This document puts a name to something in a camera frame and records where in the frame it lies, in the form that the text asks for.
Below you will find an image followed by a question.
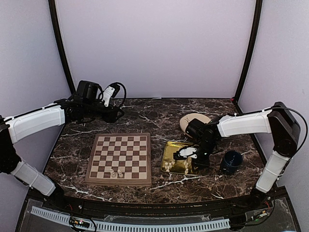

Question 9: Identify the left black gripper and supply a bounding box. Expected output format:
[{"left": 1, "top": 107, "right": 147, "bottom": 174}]
[{"left": 83, "top": 98, "right": 124, "bottom": 123}]

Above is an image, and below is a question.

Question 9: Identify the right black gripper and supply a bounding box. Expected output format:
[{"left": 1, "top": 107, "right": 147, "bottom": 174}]
[{"left": 191, "top": 139, "right": 218, "bottom": 172}]

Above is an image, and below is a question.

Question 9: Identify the wooden chess board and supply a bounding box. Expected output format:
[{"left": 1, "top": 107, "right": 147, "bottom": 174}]
[{"left": 85, "top": 133, "right": 152, "bottom": 187}]

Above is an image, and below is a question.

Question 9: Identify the gold metal tray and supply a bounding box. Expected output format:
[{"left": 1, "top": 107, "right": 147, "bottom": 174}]
[{"left": 160, "top": 141, "right": 198, "bottom": 176}]

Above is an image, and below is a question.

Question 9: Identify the white chess queen piece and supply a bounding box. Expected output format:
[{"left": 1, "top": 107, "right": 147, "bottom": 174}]
[{"left": 110, "top": 169, "right": 117, "bottom": 178}]

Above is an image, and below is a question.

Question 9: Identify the white chess king piece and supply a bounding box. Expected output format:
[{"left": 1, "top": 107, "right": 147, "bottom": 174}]
[{"left": 117, "top": 169, "right": 124, "bottom": 178}]

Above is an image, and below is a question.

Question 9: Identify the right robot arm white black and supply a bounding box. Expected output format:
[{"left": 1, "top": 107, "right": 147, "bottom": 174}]
[{"left": 180, "top": 101, "right": 303, "bottom": 210}]

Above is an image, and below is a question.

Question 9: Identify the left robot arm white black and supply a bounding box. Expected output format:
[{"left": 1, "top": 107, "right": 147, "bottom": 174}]
[{"left": 0, "top": 80, "right": 126, "bottom": 211}]

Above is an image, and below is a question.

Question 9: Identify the white chess piece cluster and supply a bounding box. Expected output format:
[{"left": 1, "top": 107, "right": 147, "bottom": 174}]
[{"left": 183, "top": 161, "right": 189, "bottom": 168}]

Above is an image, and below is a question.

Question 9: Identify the beige floral ceramic plate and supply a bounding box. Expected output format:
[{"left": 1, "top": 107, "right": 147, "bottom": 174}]
[{"left": 179, "top": 113, "right": 211, "bottom": 138}]

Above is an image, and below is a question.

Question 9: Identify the dark blue mug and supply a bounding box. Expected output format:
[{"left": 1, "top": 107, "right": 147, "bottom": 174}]
[{"left": 220, "top": 150, "right": 243, "bottom": 175}]

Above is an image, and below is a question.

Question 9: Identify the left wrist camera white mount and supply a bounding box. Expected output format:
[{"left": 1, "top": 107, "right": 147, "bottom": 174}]
[{"left": 98, "top": 82, "right": 127, "bottom": 108}]

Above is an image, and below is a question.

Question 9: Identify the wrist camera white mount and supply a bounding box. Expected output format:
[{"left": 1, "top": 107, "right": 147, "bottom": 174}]
[
  {"left": 98, "top": 82, "right": 127, "bottom": 108},
  {"left": 173, "top": 146, "right": 197, "bottom": 160}
]

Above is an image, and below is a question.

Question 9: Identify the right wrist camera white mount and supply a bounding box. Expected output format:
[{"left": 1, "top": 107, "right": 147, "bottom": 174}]
[{"left": 173, "top": 146, "right": 197, "bottom": 160}]

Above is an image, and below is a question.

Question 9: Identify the white cable duct strip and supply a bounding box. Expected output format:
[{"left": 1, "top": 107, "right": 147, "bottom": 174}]
[{"left": 30, "top": 206, "right": 230, "bottom": 232}]

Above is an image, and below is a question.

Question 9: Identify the left black frame post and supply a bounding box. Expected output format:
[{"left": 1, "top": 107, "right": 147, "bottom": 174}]
[{"left": 48, "top": 0, "right": 76, "bottom": 94}]

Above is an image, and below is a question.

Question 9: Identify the black frame post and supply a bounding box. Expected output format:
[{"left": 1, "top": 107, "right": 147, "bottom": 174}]
[
  {"left": 232, "top": 0, "right": 263, "bottom": 105},
  {"left": 48, "top": 0, "right": 76, "bottom": 94}
]

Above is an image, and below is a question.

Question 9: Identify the right black frame post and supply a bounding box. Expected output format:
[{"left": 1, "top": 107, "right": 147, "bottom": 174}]
[{"left": 232, "top": 0, "right": 263, "bottom": 105}]

